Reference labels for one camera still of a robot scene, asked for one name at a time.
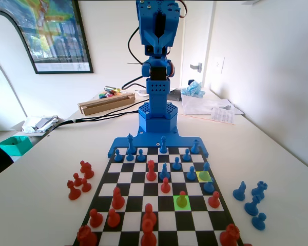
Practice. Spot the red chess pawn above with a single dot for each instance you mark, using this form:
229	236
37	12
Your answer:
113	219
86	185
165	185
214	200
181	202
95	219
77	180

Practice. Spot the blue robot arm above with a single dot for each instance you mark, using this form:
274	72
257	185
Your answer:
157	115

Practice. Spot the blue piece edge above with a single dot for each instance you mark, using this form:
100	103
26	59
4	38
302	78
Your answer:
163	146

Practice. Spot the blue chess pawn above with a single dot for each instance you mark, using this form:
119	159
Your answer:
186	155
176	165
208	187
140	156
117	156
191	174
259	222

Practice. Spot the red queen piece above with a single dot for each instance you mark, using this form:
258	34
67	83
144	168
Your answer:
150	172

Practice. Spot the red chess knight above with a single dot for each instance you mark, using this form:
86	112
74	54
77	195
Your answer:
87	170

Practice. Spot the tall red chess piece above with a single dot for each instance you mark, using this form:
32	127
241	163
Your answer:
149	211
148	234

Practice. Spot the small white paper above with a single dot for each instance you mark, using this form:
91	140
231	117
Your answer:
141	92

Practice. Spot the white paper sheets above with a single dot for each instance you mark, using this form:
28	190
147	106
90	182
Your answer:
200	105

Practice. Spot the long cardboard box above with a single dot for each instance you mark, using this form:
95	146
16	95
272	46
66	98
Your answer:
105	106

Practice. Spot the blue and white cloth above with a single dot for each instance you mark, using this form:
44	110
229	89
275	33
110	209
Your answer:
193	89

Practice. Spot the colourful marker set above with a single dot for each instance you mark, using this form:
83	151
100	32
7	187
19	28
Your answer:
105	96

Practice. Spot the black zip tie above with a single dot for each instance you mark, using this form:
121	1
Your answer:
133	63

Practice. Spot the printed paper sheet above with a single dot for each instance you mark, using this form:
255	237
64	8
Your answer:
223	116

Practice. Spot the black and white chessboard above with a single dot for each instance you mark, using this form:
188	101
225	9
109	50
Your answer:
129	188

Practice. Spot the white door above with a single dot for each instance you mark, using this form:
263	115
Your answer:
195	38

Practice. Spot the crumpled paper pile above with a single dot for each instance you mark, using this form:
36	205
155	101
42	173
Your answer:
41	123

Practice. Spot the black framed poster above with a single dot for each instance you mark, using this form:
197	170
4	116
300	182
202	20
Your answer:
59	30

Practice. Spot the green plastic bin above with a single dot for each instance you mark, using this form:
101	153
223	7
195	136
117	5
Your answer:
15	148

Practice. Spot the white arched panel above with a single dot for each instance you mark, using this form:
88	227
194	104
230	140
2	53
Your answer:
5	51

